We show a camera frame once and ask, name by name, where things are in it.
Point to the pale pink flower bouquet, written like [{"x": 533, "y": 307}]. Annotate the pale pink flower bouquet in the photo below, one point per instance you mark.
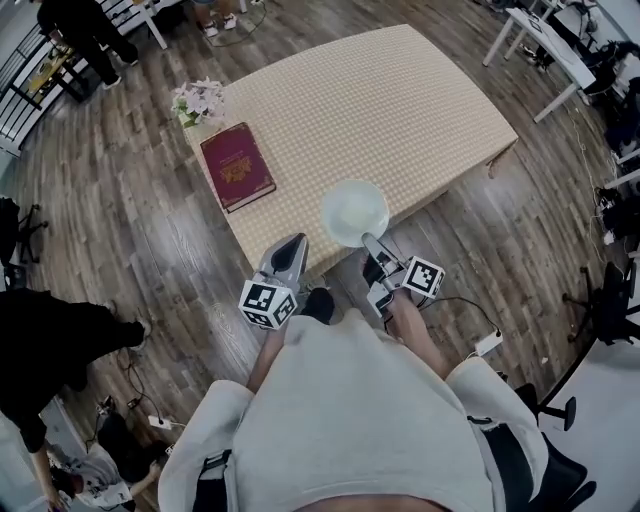
[{"x": 200, "y": 100}]

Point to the white plate of food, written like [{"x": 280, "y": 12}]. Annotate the white plate of food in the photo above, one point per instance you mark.
[{"x": 352, "y": 212}]

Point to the person's black left shoe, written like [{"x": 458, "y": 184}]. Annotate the person's black left shoe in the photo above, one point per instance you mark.
[{"x": 319, "y": 305}]

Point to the white round-edged table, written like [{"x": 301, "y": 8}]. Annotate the white round-edged table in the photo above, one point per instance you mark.
[{"x": 605, "y": 425}]

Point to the white power strip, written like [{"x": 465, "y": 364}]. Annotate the white power strip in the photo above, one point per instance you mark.
[
  {"x": 488, "y": 344},
  {"x": 161, "y": 422}
]

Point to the white desk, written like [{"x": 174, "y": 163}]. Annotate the white desk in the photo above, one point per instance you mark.
[
  {"x": 555, "y": 47},
  {"x": 145, "y": 20}
]

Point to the checkered cloth table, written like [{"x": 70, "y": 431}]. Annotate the checkered cloth table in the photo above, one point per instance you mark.
[{"x": 360, "y": 105}]

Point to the person's white shirt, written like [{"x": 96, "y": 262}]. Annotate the person's white shirt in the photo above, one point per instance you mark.
[{"x": 350, "y": 415}]

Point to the black office chair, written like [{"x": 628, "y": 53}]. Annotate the black office chair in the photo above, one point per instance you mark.
[
  {"x": 615, "y": 305},
  {"x": 560, "y": 470},
  {"x": 12, "y": 225}
]

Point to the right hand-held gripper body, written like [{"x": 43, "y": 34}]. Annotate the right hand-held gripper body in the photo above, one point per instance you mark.
[{"x": 422, "y": 277}]

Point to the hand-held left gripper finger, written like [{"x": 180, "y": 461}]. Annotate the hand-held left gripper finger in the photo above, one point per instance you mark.
[
  {"x": 272, "y": 250},
  {"x": 301, "y": 255}
]

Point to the person's right forearm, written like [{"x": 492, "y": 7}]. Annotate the person's right forearm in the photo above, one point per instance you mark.
[{"x": 417, "y": 335}]

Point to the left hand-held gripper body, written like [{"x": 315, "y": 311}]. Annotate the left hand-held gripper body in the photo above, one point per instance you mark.
[{"x": 267, "y": 302}]

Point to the person's left forearm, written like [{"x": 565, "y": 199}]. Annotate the person's left forearm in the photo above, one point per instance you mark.
[{"x": 267, "y": 357}]

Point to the black metal rack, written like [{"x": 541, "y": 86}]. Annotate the black metal rack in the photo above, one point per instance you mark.
[{"x": 30, "y": 85}]

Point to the red hardcover book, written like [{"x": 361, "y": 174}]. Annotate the red hardcover book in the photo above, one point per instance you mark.
[{"x": 237, "y": 167}]

